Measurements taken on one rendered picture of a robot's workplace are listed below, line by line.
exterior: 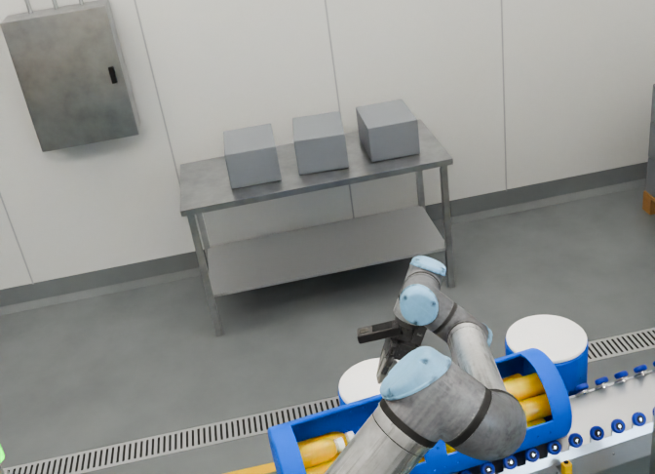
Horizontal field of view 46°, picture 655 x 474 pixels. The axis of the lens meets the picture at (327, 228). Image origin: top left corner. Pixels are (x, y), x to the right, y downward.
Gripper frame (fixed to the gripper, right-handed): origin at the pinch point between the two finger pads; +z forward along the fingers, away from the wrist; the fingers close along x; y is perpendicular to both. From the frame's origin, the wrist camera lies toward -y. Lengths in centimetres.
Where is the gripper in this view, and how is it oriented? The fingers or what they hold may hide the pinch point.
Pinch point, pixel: (377, 378)
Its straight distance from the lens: 213.8
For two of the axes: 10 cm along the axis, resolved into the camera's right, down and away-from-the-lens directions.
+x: -0.1, -3.9, 9.2
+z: -2.8, 8.8, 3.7
